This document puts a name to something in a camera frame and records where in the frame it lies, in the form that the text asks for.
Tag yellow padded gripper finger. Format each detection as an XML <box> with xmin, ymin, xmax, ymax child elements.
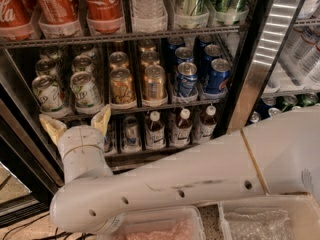
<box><xmin>91</xmin><ymin>104</ymin><xmax>111</xmax><ymax>136</ymax></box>
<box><xmin>39</xmin><ymin>114</ymin><xmax>67</xmax><ymax>145</ymax></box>

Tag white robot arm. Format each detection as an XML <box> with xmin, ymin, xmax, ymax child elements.
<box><xmin>40</xmin><ymin>105</ymin><xmax>320</xmax><ymax>233</ymax></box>

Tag front left gold can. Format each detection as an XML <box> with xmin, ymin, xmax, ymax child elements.
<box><xmin>110</xmin><ymin>67</ymin><xmax>136</xmax><ymax>107</ymax></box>

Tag bottom right silver blue can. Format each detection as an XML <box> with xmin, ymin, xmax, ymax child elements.
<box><xmin>123</xmin><ymin>116</ymin><xmax>141</xmax><ymax>152</ymax></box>

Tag second row right 7up can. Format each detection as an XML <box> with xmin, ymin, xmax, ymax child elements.
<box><xmin>72</xmin><ymin>55</ymin><xmax>95</xmax><ymax>75</ymax></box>

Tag second row 7up can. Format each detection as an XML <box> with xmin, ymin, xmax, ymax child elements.
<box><xmin>35</xmin><ymin>58</ymin><xmax>60</xmax><ymax>80</ymax></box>
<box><xmin>72</xmin><ymin>55</ymin><xmax>95</xmax><ymax>75</ymax></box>

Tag second row left 7up can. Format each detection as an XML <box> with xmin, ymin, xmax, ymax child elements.
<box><xmin>35</xmin><ymin>58</ymin><xmax>60</xmax><ymax>80</ymax></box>

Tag second row left gold can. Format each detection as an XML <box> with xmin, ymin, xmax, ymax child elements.
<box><xmin>109</xmin><ymin>51</ymin><xmax>130</xmax><ymax>70</ymax></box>

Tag second row gold can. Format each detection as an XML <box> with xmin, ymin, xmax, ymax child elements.
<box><xmin>109</xmin><ymin>51</ymin><xmax>130</xmax><ymax>70</ymax></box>
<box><xmin>141</xmin><ymin>50</ymin><xmax>160</xmax><ymax>70</ymax></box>

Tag front right gold can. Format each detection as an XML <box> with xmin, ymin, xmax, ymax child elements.
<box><xmin>143</xmin><ymin>65</ymin><xmax>168</xmax><ymax>107</ymax></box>

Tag second row right gold can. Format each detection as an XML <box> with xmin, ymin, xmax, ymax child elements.
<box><xmin>141</xmin><ymin>50</ymin><xmax>160</xmax><ymax>70</ymax></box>

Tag stainless steel fridge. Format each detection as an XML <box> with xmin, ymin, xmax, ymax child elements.
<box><xmin>0</xmin><ymin>0</ymin><xmax>320</xmax><ymax>230</ymax></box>

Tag front left Pepsi can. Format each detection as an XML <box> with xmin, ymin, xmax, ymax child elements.
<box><xmin>174</xmin><ymin>62</ymin><xmax>198</xmax><ymax>98</ymax></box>

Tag second row left Pepsi can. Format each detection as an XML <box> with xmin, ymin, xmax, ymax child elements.
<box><xmin>175</xmin><ymin>47</ymin><xmax>194</xmax><ymax>65</ymax></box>

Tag second row pepsi can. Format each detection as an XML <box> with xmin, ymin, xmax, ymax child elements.
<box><xmin>199</xmin><ymin>44</ymin><xmax>222</xmax><ymax>82</ymax></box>
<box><xmin>175</xmin><ymin>47</ymin><xmax>194</xmax><ymax>65</ymax></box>

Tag right Coca-Cola can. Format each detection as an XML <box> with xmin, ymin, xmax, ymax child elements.
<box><xmin>85</xmin><ymin>0</ymin><xmax>122</xmax><ymax>33</ymax></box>

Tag coca-cola can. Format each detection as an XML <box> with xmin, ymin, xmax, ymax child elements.
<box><xmin>0</xmin><ymin>0</ymin><xmax>30</xmax><ymax>41</ymax></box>
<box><xmin>85</xmin><ymin>0</ymin><xmax>122</xmax><ymax>33</ymax></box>
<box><xmin>37</xmin><ymin>0</ymin><xmax>82</xmax><ymax>39</ymax></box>

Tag middle Coca-Cola can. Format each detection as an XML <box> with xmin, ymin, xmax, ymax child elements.
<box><xmin>37</xmin><ymin>0</ymin><xmax>82</xmax><ymax>39</ymax></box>

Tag front right Pepsi can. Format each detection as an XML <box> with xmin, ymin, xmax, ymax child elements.
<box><xmin>203</xmin><ymin>59</ymin><xmax>231</xmax><ymax>94</ymax></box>

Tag second row right Pepsi can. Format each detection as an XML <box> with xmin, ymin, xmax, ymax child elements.
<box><xmin>199</xmin><ymin>44</ymin><xmax>222</xmax><ymax>82</ymax></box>

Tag left Coca-Cola can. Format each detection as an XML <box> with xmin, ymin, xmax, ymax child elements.
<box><xmin>0</xmin><ymin>0</ymin><xmax>30</xmax><ymax>41</ymax></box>

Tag blue can behind glass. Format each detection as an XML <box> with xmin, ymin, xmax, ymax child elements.
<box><xmin>267</xmin><ymin>107</ymin><xmax>282</xmax><ymax>117</ymax></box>
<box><xmin>249</xmin><ymin>111</ymin><xmax>262</xmax><ymax>124</ymax></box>

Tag left green tall can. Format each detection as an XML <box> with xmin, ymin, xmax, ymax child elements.
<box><xmin>175</xmin><ymin>0</ymin><xmax>204</xmax><ymax>29</ymax></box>

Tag left tea bottle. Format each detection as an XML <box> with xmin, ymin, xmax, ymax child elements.
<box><xmin>146</xmin><ymin>111</ymin><xmax>165</xmax><ymax>150</ymax></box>

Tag tea bottle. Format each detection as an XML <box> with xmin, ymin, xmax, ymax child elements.
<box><xmin>170</xmin><ymin>108</ymin><xmax>192</xmax><ymax>147</ymax></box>
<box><xmin>146</xmin><ymin>111</ymin><xmax>165</xmax><ymax>150</ymax></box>
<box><xmin>193</xmin><ymin>105</ymin><xmax>216</xmax><ymax>143</ymax></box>

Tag middle tea bottle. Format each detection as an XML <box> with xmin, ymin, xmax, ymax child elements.
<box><xmin>170</xmin><ymin>108</ymin><xmax>192</xmax><ymax>147</ymax></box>

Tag right tea bottle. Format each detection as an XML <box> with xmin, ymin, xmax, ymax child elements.
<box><xmin>193</xmin><ymin>105</ymin><xmax>216</xmax><ymax>143</ymax></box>

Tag left clear plastic bin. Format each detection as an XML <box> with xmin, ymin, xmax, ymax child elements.
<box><xmin>96</xmin><ymin>206</ymin><xmax>206</xmax><ymax>240</ymax></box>

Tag clear plastic bin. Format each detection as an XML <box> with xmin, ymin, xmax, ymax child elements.
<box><xmin>96</xmin><ymin>206</ymin><xmax>206</xmax><ymax>240</ymax></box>
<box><xmin>218</xmin><ymin>196</ymin><xmax>320</xmax><ymax>240</ymax></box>

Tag clear water bottle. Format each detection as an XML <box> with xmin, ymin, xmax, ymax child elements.
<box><xmin>132</xmin><ymin>0</ymin><xmax>164</xmax><ymax>33</ymax></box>

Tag right clear plastic bin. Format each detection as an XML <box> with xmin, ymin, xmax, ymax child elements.
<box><xmin>218</xmin><ymin>196</ymin><xmax>320</xmax><ymax>240</ymax></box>

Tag black floor cables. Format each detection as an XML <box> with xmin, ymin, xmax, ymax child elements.
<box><xmin>1</xmin><ymin>213</ymin><xmax>98</xmax><ymax>240</ymax></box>

